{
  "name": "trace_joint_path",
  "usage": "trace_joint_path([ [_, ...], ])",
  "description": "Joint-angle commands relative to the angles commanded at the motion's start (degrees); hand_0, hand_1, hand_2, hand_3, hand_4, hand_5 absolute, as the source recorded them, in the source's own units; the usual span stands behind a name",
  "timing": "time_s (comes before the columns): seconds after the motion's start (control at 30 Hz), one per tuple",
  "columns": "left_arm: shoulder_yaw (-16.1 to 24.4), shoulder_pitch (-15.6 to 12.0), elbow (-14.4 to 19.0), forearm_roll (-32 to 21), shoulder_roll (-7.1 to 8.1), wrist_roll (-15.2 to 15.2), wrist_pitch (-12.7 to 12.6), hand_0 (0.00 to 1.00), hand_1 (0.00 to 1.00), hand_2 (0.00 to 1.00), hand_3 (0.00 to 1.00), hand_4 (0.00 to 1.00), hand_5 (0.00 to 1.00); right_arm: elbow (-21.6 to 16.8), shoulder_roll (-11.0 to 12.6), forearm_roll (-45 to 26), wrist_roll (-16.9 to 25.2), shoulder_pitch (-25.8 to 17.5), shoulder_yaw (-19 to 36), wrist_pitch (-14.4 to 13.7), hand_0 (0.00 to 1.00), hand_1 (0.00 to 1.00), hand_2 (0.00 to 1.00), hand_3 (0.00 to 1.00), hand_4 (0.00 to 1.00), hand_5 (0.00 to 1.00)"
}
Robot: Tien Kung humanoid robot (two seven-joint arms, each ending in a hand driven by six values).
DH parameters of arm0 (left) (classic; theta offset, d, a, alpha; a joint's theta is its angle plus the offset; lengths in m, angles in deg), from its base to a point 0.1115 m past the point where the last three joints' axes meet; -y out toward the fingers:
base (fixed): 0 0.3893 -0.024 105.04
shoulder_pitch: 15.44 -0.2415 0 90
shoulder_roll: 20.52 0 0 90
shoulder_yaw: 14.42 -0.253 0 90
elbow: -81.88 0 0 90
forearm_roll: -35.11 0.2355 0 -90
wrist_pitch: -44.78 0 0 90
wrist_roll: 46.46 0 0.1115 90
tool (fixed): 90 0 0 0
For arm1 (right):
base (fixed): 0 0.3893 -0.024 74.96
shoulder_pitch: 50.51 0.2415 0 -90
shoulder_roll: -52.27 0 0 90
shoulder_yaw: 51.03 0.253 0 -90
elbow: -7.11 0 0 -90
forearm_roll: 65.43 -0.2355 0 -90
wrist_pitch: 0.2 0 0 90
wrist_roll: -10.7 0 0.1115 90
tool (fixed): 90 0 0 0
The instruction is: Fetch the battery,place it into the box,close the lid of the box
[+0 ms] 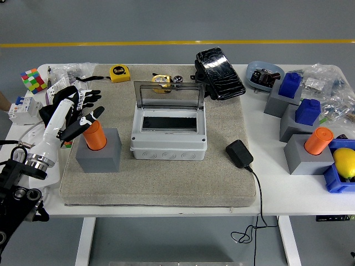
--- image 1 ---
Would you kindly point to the small dark object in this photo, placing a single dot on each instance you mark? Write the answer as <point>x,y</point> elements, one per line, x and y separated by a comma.
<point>342,137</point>

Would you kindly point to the clear bag with white parts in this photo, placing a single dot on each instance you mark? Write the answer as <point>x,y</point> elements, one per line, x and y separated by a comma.
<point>313,83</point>

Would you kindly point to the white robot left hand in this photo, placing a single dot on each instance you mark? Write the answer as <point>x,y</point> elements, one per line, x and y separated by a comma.
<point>51,130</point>

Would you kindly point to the white printed card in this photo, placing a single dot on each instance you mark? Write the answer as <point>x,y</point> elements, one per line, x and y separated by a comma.
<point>56,87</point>

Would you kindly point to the black cloth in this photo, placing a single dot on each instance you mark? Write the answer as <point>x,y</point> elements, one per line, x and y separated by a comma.
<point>47,113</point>

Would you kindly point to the grey cube battery holder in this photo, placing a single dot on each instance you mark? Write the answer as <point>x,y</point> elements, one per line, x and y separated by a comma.
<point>273,106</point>
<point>302,164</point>
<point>97,163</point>
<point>288,128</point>

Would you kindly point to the black table control panel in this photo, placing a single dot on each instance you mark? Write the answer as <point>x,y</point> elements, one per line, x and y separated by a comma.
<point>335,218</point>

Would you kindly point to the blue plastic bin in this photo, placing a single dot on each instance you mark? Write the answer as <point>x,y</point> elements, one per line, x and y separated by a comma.
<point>332,181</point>

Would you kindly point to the white circuit breaker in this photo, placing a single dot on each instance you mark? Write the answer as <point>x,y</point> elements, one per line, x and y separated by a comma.
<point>25,110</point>

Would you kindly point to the small colourful puzzle cube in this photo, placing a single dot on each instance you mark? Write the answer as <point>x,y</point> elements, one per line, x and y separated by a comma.
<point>67,143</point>

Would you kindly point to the large colourful puzzle cube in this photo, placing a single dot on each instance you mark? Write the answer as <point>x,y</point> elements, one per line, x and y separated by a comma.
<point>33,81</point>

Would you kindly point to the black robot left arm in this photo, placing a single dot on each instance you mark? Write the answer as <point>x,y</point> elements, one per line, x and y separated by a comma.
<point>14,199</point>

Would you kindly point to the orange cylinder battery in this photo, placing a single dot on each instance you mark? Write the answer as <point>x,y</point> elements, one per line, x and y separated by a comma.
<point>95,138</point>
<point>319,140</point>

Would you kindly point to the light blue bowl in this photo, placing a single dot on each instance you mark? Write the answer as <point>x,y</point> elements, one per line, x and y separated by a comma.
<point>258,65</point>

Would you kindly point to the yellow square tape measure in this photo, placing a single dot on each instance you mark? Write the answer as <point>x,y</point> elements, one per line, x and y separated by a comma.
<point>119,74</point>

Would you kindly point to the clear bag of metal parts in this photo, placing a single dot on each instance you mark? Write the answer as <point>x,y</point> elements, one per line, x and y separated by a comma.
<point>72,71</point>

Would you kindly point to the yellow lemon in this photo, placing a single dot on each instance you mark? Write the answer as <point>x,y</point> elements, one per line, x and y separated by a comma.
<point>345,162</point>

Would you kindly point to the yellow round tape measure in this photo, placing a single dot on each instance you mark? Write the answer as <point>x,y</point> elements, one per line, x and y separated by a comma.
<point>161,78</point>

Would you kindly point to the clear bag of small parts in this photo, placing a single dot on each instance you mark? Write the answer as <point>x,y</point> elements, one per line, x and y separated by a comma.
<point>339,97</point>

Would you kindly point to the dark electronic parts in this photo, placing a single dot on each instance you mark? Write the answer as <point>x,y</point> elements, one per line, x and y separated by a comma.
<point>263,77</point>

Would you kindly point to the grey-brown mat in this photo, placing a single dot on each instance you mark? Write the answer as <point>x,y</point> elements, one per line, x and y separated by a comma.
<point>166,183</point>

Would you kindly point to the black power adapter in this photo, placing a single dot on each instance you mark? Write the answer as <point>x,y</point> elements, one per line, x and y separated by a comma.
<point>238,153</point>

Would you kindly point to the white table leg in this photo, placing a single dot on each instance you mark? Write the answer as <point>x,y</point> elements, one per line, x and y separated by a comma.
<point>289,241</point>
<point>84,241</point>

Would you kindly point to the blue block battery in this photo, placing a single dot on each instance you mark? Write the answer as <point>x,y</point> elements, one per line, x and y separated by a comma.
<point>289,86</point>
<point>308,112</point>

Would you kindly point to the black foot pedal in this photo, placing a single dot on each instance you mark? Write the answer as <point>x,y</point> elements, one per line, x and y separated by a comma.
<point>219,74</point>

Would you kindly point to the grey electrical junction box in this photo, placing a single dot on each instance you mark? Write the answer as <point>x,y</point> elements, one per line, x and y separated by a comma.
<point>166,147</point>

